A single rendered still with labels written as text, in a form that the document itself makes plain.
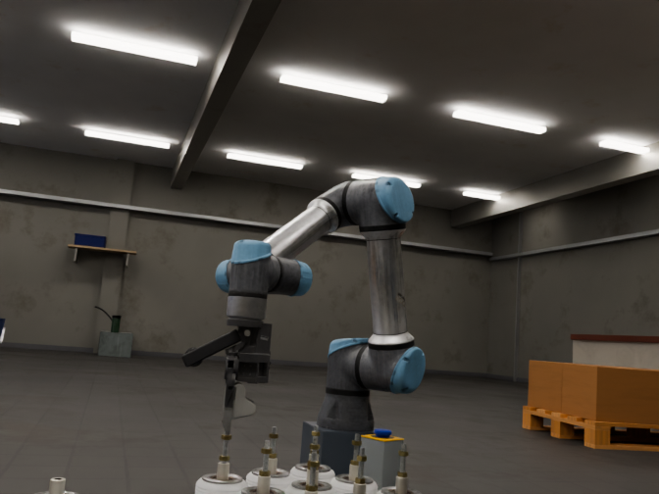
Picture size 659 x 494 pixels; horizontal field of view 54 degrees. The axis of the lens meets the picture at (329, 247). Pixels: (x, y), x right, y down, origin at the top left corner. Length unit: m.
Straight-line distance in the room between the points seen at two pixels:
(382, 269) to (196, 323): 10.16
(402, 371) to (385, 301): 0.17
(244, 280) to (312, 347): 10.90
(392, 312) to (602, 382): 2.86
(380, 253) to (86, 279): 10.20
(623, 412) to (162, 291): 8.68
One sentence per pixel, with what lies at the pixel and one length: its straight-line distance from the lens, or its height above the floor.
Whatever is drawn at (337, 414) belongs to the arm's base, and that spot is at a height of 0.34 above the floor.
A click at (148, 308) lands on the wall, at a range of 11.60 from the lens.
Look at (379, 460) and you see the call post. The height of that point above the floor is 0.27.
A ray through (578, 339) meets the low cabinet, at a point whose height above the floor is 0.73.
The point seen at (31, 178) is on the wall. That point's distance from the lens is 11.90.
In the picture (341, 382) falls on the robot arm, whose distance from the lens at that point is 1.70.
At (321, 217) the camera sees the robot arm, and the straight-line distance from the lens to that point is 1.59.
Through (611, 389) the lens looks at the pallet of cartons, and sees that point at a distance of 4.38.
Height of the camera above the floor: 0.53
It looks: 8 degrees up
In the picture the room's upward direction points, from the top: 4 degrees clockwise
